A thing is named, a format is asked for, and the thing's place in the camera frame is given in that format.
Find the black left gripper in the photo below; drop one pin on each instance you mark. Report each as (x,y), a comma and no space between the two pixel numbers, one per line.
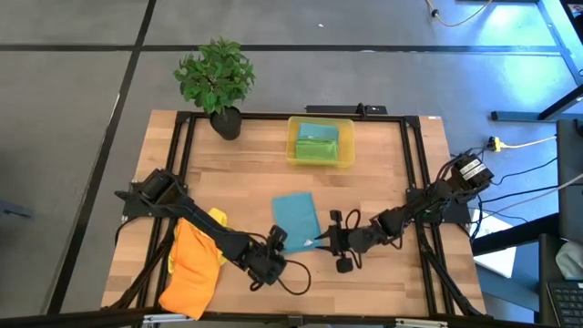
(266,266)

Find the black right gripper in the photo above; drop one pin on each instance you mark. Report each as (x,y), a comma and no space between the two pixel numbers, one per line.
(360,239)

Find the blue microfiber towel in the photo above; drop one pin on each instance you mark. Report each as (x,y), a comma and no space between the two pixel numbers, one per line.
(319,131)
(296,218)

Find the yellow microfiber towel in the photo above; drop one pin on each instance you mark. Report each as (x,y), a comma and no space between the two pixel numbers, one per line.
(219,214)

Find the orange microfiber towel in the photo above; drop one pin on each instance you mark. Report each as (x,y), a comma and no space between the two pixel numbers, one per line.
(196,273)

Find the green microfiber towel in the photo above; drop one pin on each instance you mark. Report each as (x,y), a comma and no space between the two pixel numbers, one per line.
(316,150)

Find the yellow translucent plastic bin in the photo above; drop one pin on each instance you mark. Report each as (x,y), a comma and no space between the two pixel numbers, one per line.
(291,155)

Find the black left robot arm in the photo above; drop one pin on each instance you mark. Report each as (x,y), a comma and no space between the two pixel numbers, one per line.
(205,223)

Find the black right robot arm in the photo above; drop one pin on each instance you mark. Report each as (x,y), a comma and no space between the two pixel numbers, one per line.
(432,196)

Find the white paper sheet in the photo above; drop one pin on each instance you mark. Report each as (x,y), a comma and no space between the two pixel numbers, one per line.
(496,255)

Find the black crossbeam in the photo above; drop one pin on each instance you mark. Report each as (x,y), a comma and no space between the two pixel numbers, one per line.
(91,319)

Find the green plant in black pot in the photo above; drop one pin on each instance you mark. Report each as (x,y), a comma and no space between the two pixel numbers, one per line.
(214,77)

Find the white cloth bundle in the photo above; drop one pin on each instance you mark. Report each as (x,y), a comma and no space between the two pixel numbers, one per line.
(571,259)

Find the black keyboard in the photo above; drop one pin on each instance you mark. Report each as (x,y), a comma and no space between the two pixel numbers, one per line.
(567,303)

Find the black computer case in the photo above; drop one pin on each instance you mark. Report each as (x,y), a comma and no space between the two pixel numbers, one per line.
(571,182)

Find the silver aluminium bracket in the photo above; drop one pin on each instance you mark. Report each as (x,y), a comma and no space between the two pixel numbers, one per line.
(150,319)
(421,323)

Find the black aluminium table frame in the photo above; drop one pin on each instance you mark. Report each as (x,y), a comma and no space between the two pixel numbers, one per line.
(264,116)

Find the metal desk leg frame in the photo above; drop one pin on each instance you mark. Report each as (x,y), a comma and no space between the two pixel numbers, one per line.
(514,115)

